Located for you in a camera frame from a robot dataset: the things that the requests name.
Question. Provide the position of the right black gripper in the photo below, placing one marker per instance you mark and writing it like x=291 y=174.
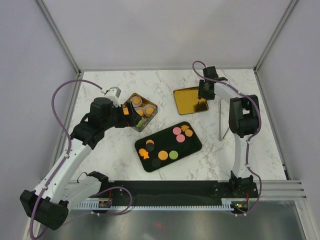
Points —
x=201 y=95

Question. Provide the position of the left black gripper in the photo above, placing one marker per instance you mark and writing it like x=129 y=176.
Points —
x=134 y=117

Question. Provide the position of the green cookie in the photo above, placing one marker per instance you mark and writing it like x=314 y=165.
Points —
x=140 y=123
x=173 y=155

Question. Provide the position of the orange round cookie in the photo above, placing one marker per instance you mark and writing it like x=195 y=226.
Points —
x=136 y=101
x=163 y=155
x=140 y=112

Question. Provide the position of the orange fish cookie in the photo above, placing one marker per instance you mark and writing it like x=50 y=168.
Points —
x=126 y=111
x=143 y=153

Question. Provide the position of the square cookie tin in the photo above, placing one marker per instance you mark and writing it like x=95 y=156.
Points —
x=145 y=108

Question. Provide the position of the orange scalloped cookie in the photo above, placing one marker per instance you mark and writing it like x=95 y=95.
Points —
x=149 y=110

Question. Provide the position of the gold tin lid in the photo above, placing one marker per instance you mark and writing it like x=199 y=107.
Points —
x=187 y=101

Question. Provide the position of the metal tongs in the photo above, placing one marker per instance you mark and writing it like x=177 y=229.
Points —
x=223 y=119

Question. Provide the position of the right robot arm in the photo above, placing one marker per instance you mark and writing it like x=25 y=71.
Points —
x=244 y=122

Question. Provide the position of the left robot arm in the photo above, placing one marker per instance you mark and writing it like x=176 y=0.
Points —
x=45 y=203

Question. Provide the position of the orange cookie under black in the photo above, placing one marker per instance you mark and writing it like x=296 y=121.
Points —
x=149 y=141

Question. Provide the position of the black sandwich cookie upper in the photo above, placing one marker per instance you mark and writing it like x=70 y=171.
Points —
x=150 y=147

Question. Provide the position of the black sandwich cookie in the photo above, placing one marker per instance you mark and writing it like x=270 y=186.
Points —
x=150 y=147
x=156 y=163

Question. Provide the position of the black serving tray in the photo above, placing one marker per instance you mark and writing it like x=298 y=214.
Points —
x=165 y=140

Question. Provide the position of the pink cookie upper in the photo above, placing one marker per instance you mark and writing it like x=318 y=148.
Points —
x=177 y=130

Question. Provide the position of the pink cookie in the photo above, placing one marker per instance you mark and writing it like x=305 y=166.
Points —
x=180 y=138
x=177 y=130

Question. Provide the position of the orange flower cookie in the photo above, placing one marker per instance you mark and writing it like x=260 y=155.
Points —
x=184 y=127

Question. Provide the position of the orange leaf cookie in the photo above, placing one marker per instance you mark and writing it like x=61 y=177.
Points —
x=188 y=133

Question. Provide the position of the black sandwich cookie lower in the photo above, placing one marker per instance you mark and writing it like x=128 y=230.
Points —
x=156 y=163

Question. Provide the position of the pink cookie lower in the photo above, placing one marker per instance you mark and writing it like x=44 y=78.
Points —
x=180 y=138

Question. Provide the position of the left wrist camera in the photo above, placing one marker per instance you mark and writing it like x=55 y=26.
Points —
x=113 y=94

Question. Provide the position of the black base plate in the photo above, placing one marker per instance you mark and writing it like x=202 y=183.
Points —
x=173 y=192

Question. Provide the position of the white cable duct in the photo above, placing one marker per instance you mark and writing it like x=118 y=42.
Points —
x=95 y=204

